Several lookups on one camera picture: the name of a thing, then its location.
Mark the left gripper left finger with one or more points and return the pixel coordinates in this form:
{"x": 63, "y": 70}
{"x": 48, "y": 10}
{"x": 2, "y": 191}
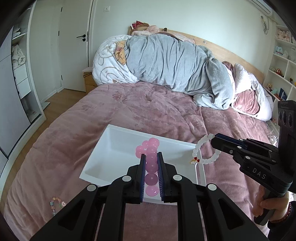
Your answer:
{"x": 128, "y": 189}

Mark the white patterned pillow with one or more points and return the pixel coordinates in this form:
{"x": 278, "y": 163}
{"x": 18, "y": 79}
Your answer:
{"x": 106, "y": 69}

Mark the white bedroom door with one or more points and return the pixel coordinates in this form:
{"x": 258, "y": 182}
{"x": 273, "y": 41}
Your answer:
{"x": 73, "y": 52}

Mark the folded white towels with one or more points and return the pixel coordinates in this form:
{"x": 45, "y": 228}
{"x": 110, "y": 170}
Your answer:
{"x": 17, "y": 56}

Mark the pink plush bedspread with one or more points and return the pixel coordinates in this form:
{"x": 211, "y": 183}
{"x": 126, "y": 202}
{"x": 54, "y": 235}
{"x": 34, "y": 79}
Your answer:
{"x": 95, "y": 140}

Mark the grey rumpled duvet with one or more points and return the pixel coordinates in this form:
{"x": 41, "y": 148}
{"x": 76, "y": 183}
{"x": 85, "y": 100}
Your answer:
{"x": 181, "y": 67}

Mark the black right gripper camera box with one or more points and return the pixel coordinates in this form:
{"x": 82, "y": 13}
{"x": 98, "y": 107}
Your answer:
{"x": 286, "y": 121}

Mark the white toy shelf unit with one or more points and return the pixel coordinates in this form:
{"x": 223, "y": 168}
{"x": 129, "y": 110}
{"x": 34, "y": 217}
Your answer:
{"x": 280, "y": 78}

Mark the wooden bedside table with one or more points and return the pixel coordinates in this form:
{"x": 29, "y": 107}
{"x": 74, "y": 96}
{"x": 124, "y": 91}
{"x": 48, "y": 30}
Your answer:
{"x": 90, "y": 84}

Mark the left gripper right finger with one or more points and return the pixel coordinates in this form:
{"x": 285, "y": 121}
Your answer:
{"x": 175, "y": 188}

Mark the white light switch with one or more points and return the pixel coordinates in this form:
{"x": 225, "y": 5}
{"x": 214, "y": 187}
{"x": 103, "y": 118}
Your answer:
{"x": 106, "y": 9}

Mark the white open shelf column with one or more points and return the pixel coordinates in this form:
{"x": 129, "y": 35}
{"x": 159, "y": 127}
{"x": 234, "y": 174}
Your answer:
{"x": 23, "y": 75}

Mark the plush toy with red bow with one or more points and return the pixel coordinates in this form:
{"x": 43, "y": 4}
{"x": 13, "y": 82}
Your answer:
{"x": 141, "y": 26}

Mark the wooden headboard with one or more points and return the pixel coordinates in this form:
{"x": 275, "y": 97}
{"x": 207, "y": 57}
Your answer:
{"x": 223, "y": 54}

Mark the pink pillow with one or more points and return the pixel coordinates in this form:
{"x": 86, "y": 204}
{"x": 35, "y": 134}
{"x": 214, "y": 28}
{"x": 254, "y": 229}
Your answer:
{"x": 247, "y": 102}

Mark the white air conditioner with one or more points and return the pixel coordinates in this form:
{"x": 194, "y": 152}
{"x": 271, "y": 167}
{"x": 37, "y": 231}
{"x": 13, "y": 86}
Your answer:
{"x": 262, "y": 6}

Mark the person's right hand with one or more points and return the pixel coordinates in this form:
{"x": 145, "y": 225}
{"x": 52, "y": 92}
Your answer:
{"x": 279, "y": 205}

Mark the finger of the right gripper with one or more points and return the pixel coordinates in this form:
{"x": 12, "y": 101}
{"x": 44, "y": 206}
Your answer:
{"x": 226, "y": 149}
{"x": 223, "y": 141}

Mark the white plastic storage box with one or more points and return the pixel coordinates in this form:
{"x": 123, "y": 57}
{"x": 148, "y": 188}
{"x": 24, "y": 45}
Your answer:
{"x": 116, "y": 151}

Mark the grey sliding wardrobe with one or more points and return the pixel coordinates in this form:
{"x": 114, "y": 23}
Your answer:
{"x": 14, "y": 121}

